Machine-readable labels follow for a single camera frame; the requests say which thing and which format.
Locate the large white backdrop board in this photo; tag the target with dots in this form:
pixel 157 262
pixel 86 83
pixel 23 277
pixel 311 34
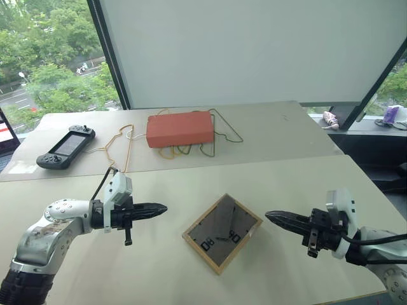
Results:
pixel 248 47

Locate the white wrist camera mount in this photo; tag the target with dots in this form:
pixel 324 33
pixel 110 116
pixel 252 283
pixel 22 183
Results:
pixel 119 187
pixel 348 203

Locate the laptop computer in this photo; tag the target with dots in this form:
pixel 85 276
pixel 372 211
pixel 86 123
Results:
pixel 6 136

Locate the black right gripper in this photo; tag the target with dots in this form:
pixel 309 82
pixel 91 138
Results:
pixel 322 233

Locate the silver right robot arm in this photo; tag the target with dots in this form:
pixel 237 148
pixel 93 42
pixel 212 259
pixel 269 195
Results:
pixel 391 276

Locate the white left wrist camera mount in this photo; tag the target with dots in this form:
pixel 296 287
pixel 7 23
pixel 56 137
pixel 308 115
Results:
pixel 119 187

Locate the purple small object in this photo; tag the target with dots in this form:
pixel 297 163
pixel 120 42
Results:
pixel 391 115

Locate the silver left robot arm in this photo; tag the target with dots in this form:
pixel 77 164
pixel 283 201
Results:
pixel 47 235

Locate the orange rectangular box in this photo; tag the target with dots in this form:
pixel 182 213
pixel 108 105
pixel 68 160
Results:
pixel 178 128

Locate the black handheld game console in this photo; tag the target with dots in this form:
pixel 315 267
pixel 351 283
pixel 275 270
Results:
pixel 65 147

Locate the pink small object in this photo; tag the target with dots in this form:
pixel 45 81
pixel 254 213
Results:
pixel 330 120

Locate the wooden picture frame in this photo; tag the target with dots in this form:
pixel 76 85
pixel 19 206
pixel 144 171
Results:
pixel 219 235

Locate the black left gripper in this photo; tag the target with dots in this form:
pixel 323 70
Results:
pixel 122 217

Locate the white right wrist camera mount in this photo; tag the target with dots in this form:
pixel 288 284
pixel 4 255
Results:
pixel 348 203

